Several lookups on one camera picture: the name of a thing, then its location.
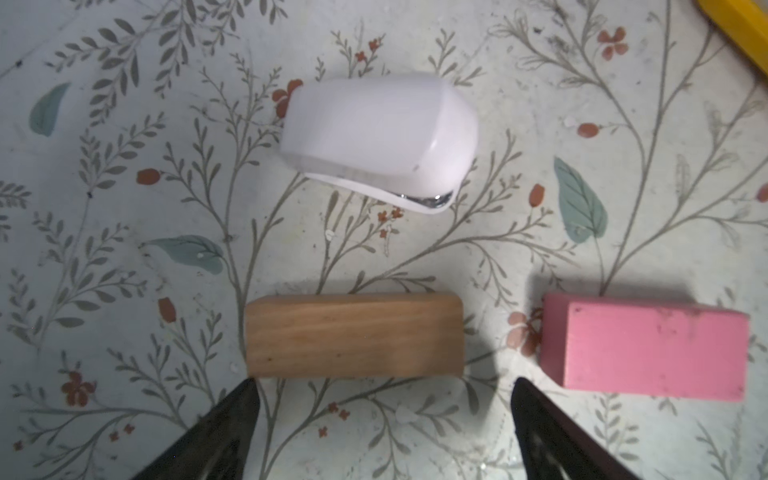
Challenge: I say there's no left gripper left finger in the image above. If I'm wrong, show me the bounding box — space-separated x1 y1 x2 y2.
135 378 260 480

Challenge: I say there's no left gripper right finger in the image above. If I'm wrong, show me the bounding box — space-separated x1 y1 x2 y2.
511 377 638 480

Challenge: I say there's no plain wood rectangular block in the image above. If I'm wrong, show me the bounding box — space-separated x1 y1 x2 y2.
245 293 465 379

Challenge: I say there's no pink rectangular block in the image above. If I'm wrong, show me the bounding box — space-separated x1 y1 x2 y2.
539 293 749 402

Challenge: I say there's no white mini stapler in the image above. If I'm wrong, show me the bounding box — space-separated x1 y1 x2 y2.
280 73 479 214

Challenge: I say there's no yellow calculator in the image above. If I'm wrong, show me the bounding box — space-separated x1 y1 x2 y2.
697 0 768 74

